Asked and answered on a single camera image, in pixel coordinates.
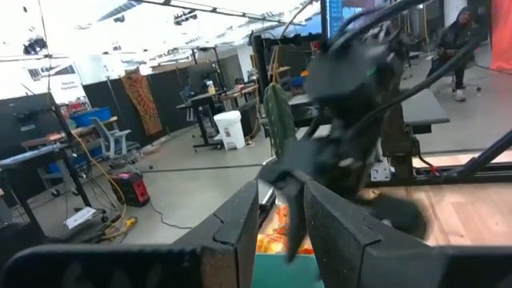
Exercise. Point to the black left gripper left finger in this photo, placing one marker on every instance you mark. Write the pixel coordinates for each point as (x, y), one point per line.
(232, 240)

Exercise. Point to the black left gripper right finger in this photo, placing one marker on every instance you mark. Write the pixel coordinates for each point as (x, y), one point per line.
(340, 248)

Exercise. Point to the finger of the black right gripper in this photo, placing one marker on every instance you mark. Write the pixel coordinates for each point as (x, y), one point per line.
(396, 218)
(296, 176)

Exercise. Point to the orange Maruchan noodle pack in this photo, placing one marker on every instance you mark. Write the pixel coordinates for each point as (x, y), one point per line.
(276, 236)

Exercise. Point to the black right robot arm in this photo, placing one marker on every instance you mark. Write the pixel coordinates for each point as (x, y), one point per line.
(376, 28)

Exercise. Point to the teal plastic bin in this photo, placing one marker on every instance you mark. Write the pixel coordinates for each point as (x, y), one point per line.
(280, 274)

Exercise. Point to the white trash bin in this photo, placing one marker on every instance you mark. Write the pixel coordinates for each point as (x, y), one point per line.
(230, 132)

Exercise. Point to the black table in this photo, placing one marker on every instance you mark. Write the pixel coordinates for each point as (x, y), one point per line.
(424, 110)

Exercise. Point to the red black power box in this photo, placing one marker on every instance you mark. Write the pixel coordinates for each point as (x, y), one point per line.
(134, 192)

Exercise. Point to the black workbench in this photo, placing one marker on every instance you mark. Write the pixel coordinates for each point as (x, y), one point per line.
(200, 100)

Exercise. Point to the computer monitor blue screen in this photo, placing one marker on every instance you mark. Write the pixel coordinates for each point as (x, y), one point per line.
(335, 18)

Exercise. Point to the grey office chair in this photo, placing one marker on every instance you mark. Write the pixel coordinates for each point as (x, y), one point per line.
(114, 140)

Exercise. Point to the person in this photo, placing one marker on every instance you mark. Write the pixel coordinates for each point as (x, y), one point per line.
(452, 40)

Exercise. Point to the orange patterned tapestry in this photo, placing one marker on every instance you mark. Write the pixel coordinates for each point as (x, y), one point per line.
(142, 102)

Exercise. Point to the blue storage bin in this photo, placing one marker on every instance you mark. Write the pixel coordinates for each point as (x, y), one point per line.
(92, 117)

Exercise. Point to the orange curtain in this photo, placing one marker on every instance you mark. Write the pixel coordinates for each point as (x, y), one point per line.
(502, 32)

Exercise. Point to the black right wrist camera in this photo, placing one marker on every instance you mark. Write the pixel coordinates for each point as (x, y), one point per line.
(352, 76)

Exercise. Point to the black aluminium side frame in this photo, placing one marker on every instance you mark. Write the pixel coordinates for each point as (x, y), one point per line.
(472, 172)

